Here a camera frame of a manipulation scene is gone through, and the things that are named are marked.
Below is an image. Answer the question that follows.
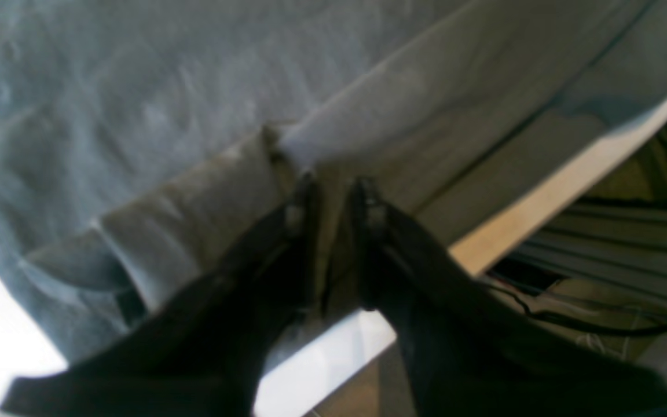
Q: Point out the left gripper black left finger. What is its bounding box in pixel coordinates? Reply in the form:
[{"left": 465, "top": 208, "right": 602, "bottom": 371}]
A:
[{"left": 1, "top": 174, "right": 320, "bottom": 416}]

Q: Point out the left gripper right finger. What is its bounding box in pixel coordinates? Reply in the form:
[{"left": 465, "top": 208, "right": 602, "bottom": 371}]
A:
[{"left": 349, "top": 178, "right": 667, "bottom": 416}]

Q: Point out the grey T-shirt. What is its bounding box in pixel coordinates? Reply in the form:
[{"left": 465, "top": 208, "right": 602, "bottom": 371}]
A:
[{"left": 0, "top": 1, "right": 667, "bottom": 362}]

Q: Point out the grey cable on floor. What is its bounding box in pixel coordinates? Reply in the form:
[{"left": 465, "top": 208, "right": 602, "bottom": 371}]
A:
[{"left": 484, "top": 278, "right": 667, "bottom": 342}]

